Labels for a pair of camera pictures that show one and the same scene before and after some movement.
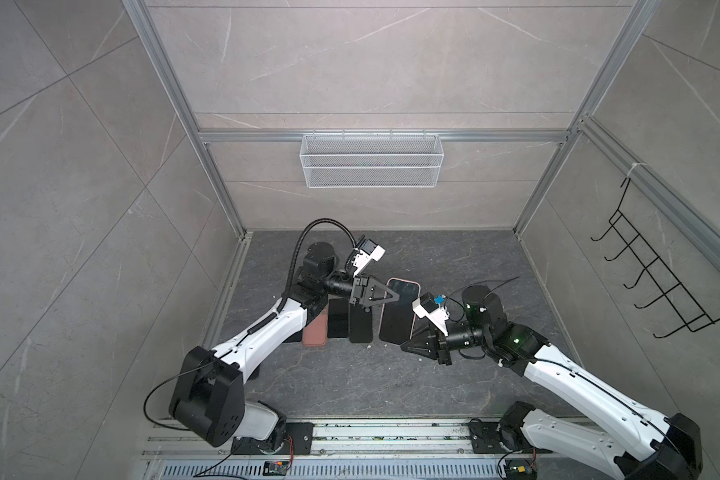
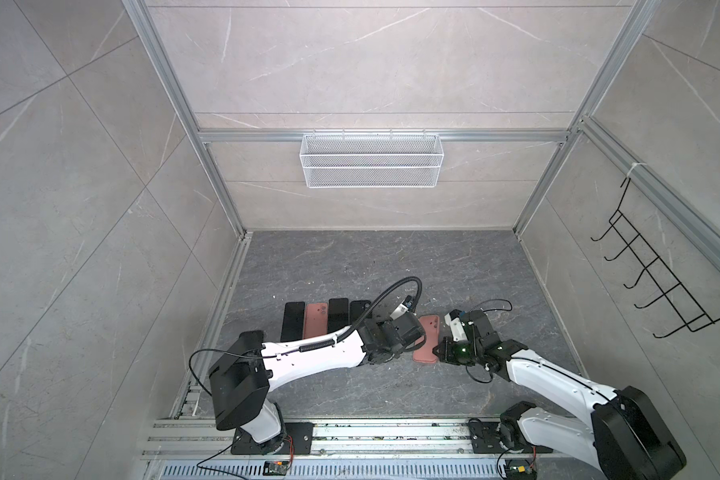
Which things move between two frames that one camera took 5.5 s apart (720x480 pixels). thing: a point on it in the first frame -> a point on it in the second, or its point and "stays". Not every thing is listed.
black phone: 338,318 stays
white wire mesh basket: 372,161 stays
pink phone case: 316,333 stays
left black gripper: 362,291 -> 382,322
